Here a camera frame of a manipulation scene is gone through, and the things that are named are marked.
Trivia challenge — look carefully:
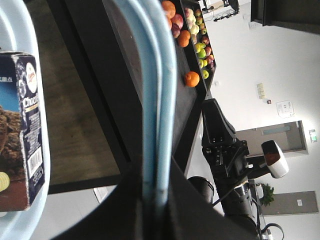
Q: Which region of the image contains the orange fruit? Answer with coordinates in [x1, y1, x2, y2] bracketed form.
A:
[177, 30, 191, 48]
[184, 71, 200, 87]

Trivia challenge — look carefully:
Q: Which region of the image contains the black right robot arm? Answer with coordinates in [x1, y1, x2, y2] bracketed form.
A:
[201, 98, 262, 240]

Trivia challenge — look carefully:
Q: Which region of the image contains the chocolate cookie box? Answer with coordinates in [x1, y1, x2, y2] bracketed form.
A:
[0, 51, 45, 212]

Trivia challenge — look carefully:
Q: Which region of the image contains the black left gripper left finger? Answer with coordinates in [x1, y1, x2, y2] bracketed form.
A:
[53, 160, 148, 240]

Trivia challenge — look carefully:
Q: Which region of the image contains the orange fruit upper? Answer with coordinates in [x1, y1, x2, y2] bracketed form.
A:
[184, 71, 200, 87]

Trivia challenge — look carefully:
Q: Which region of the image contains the light blue plastic basket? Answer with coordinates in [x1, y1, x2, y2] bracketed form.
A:
[0, 0, 177, 240]

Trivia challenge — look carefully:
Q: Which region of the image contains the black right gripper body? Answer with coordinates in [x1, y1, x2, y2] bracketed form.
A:
[201, 98, 250, 184]

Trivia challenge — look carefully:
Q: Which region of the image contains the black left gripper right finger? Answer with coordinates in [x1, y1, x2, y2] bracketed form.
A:
[163, 158, 257, 240]

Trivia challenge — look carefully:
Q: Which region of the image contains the orange fruit lower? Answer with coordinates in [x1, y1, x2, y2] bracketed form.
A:
[177, 30, 191, 48]

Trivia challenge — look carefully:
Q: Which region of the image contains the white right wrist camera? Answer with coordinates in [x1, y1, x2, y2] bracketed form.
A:
[261, 140, 289, 179]

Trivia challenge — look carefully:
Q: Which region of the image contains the black wooden produce stand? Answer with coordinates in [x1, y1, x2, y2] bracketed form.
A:
[24, 0, 218, 196]

